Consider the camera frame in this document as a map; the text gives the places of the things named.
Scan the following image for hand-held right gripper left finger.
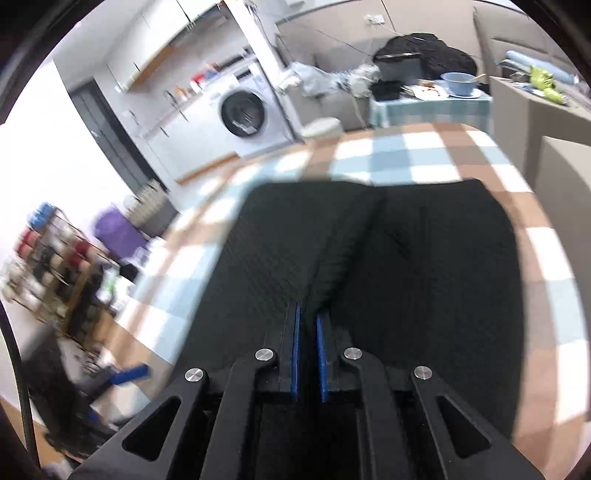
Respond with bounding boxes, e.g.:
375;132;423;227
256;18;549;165
69;302;302;480

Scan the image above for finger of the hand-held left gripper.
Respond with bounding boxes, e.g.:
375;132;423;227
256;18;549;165
108;364;153;386

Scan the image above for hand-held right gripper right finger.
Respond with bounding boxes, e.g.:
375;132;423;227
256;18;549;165
316;313;546;480

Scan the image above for black shorts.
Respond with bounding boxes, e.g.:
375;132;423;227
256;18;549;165
171;179;522;444

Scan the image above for pile of light clothes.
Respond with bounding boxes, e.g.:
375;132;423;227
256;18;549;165
278;62;382;99

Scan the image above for metal storage rack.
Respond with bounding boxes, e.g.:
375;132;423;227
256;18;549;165
0;200;121;347

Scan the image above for purple bag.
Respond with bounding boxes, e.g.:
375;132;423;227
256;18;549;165
95;207;147;264

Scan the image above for woven laundry basket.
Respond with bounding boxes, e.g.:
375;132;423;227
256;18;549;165
124;180;178;238

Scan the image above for white round stool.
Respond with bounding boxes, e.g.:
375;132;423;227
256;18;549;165
301;117;342;139

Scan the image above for dark door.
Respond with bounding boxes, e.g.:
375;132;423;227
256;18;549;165
69;78;155;195

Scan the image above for white washing machine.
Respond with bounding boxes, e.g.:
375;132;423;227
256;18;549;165
208;62;296;160

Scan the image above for checkered blanket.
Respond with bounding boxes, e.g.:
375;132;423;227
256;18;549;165
111;122;587;457

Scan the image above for table with teal checkered cloth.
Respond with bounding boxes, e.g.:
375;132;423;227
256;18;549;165
369;88;492;134

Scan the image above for black case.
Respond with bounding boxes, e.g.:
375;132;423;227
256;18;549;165
372;80;404;100

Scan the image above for cardboard box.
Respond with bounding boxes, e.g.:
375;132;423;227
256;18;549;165
489;76;591;195
536;136;591;241

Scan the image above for blue bowl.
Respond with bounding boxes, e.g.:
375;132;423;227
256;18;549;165
440;71;478;95

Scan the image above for black backpack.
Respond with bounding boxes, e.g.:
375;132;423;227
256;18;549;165
372;32;485;93

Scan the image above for green toy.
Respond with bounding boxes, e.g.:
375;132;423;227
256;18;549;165
530;65;568;104

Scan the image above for light blue rolled mat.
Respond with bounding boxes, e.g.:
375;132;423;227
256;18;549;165
505;50;578;84

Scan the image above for black cable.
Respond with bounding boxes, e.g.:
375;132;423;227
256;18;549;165
0;314;40;469

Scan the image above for white wall cabinet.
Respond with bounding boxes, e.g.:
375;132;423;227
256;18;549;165
104;0;222;93

